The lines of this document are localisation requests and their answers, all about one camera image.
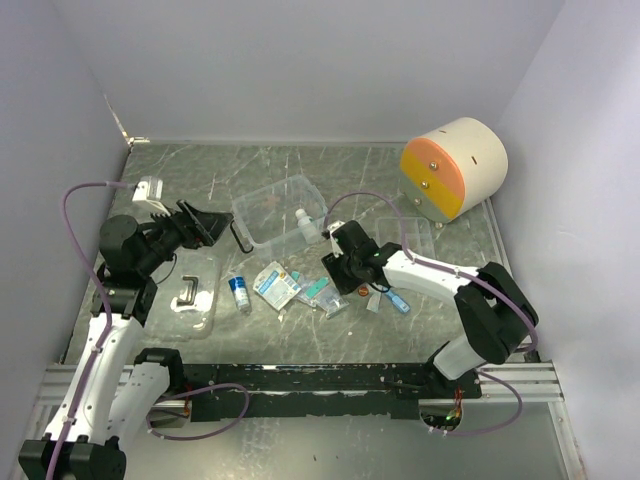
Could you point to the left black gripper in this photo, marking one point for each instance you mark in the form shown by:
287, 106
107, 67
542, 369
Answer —
209, 224

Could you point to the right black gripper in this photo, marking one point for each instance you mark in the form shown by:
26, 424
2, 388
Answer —
332, 262

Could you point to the white medicine bottle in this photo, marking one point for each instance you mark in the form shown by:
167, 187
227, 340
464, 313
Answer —
307, 227

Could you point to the clear plastic storage box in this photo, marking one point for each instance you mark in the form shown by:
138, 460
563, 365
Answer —
266, 216

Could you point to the white blue bandage packet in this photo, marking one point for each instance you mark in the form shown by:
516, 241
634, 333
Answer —
276, 286

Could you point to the teal-header plastic sachet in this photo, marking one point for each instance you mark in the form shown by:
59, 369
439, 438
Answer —
309, 289

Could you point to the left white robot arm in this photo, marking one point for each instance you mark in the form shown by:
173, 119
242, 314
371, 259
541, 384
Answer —
89, 434

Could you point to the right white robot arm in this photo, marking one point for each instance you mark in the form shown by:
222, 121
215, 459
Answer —
495, 314

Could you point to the white tube packet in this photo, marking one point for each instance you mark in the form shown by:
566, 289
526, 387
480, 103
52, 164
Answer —
373, 303

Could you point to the blue plastic applicator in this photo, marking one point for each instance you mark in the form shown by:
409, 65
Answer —
397, 301

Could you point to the clear sachet blue contents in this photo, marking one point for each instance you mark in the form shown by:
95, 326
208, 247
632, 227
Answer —
331, 302

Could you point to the clear plastic divider tray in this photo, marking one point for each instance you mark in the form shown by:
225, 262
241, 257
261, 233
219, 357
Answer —
415, 230

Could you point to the small blue-label vial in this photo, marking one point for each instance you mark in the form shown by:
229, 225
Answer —
239, 291

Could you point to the clear plastic box lid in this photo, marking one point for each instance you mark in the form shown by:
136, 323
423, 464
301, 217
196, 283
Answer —
185, 303

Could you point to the beige cylinder orange face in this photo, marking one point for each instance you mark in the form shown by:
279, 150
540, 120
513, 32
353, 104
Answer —
451, 169

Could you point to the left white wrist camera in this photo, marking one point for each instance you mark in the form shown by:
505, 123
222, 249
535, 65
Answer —
147, 195

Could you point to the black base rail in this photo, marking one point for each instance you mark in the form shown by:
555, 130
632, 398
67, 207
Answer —
223, 391

